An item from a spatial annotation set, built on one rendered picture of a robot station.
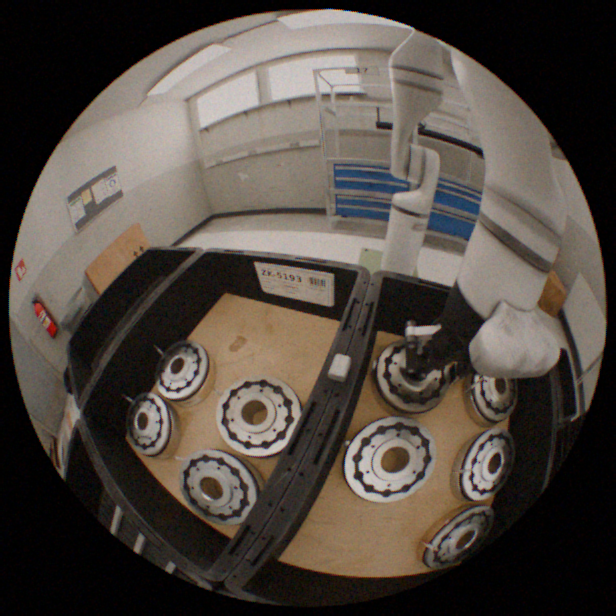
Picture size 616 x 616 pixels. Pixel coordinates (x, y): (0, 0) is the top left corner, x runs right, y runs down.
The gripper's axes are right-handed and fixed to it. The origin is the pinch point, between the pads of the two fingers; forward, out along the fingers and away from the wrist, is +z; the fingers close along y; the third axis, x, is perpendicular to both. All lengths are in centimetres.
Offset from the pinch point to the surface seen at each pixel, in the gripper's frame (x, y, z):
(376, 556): 25.3, 1.6, 2.2
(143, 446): 21.6, 33.9, -0.8
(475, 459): 11.5, -6.7, -0.7
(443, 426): 6.1, -2.7, 2.2
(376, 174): -187, 6, 6
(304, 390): 3.5, 16.4, 2.2
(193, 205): -246, 303, 38
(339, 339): 1.6, 12.6, -7.8
